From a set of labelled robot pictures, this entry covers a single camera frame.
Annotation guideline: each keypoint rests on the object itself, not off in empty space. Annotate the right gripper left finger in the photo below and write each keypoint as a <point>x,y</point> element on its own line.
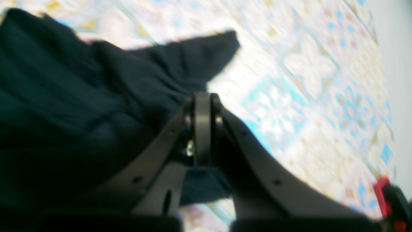
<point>145,195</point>

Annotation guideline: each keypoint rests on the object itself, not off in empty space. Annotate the orange clamp lower right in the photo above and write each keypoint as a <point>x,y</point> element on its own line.
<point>395,209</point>

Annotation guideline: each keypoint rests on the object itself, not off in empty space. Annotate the black t-shirt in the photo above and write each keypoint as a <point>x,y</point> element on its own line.
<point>73,113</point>

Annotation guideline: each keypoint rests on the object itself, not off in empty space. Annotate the patterned tablecloth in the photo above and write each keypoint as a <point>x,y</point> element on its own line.
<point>307,80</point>

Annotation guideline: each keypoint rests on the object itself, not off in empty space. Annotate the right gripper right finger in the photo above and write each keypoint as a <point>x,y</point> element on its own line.
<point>266,196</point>

